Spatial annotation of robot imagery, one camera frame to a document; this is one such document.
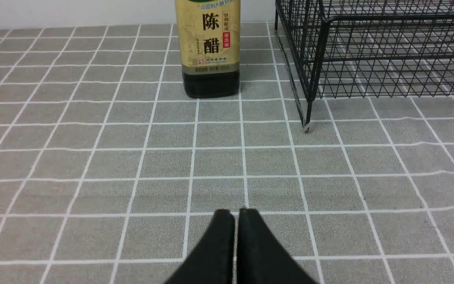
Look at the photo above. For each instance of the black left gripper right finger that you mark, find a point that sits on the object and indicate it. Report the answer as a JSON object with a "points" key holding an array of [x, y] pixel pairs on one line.
{"points": [[261, 259]]}

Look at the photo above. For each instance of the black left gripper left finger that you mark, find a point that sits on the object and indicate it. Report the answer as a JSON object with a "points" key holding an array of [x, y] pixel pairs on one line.
{"points": [[211, 260]]}

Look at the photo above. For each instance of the dark vinegar bottle gold label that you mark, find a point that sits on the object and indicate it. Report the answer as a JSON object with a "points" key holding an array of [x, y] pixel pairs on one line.
{"points": [[209, 38]]}

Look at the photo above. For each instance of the black wire mesh shelf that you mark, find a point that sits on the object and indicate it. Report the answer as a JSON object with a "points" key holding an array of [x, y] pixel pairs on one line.
{"points": [[365, 48]]}

